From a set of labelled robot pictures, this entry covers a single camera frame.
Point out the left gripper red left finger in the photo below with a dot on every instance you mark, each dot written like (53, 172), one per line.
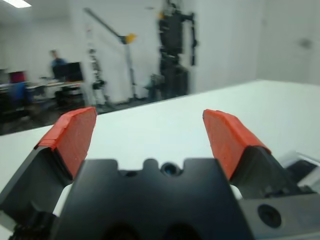
(72, 140)

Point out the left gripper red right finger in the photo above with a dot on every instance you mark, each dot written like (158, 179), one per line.
(227, 142)

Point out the black box lid with foil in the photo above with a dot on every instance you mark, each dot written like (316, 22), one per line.
(305, 168)

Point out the office desk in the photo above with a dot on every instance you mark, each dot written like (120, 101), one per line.
(55, 86)

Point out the black computer monitor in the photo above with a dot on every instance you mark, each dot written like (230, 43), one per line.
(71, 71)

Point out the blue office chair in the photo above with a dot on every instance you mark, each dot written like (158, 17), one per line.
(20, 95)

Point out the silver robot on stand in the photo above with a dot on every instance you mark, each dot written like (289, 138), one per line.
(96, 75)

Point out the seated person in blue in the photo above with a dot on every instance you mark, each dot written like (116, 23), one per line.
(57, 60)

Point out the gantry stand with yellow joint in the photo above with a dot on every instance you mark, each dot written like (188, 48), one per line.
(128, 50)

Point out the black hanging humanoid robot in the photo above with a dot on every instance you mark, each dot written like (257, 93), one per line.
(172, 50)

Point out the ceiling light panel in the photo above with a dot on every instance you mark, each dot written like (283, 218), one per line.
(15, 2)

